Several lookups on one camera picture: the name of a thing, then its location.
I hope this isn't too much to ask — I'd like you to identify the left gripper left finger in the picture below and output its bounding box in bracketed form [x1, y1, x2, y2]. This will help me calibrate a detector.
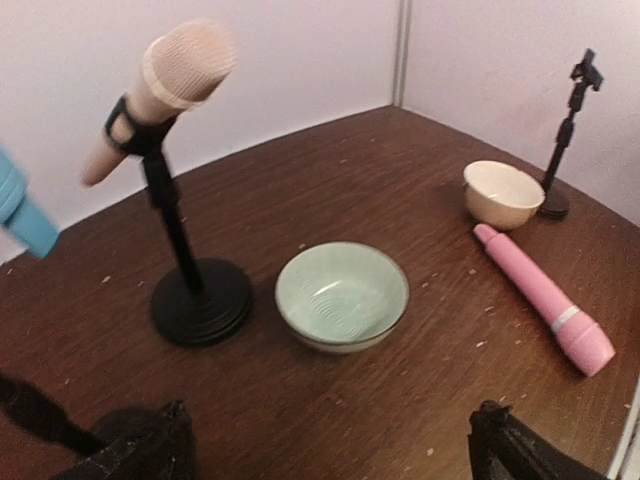
[54, 400, 193, 479]

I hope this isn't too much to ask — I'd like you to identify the light green ceramic bowl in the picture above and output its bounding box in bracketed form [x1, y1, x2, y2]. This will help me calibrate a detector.
[274, 242, 410, 355]

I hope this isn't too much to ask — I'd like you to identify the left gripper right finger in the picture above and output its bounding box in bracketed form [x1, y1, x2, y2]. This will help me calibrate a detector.
[468, 400, 605, 480]

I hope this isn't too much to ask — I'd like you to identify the cream toy microphone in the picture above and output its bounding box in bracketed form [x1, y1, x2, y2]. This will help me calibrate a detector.
[82, 19, 236, 186]

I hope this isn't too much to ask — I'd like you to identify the blue toy microphone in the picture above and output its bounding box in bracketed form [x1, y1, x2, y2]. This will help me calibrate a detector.
[1, 149, 59, 259]

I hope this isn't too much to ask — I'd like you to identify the white ceramic bowl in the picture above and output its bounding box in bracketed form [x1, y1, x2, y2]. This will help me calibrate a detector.
[463, 160, 546, 231]

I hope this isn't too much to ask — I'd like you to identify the right aluminium frame post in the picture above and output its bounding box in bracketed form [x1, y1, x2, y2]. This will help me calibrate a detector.
[392, 0, 413, 108]

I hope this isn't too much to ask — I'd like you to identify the pink toy microphone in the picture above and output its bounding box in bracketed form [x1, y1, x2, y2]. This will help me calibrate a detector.
[473, 223, 616, 377]

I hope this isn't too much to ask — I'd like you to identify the black microphone stand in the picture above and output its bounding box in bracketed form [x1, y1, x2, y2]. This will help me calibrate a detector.
[103, 94, 255, 350]
[538, 48, 604, 220]

